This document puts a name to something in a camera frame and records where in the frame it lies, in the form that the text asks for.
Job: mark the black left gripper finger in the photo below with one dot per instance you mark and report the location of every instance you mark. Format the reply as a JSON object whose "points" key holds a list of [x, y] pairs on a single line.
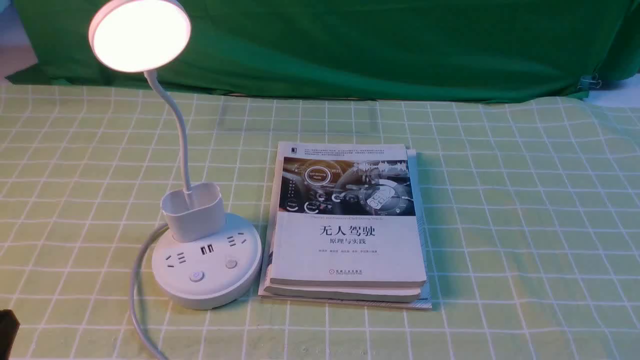
{"points": [[9, 327]]}

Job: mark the white round desk lamp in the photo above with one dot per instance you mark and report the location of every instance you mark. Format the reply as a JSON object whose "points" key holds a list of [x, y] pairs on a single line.
{"points": [[203, 257]]}

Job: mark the top white self-driving book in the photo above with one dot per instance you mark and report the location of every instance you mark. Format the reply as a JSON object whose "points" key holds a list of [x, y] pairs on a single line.
{"points": [[345, 240]]}

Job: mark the bottom thin book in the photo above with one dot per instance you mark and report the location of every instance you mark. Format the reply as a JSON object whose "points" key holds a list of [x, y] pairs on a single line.
{"points": [[426, 295]]}

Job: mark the green backdrop cloth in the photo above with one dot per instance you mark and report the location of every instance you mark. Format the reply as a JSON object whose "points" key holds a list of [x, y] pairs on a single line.
{"points": [[489, 51]]}

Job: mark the green checkered tablecloth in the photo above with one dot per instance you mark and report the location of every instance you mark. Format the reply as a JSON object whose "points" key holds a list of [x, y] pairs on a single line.
{"points": [[532, 220]]}

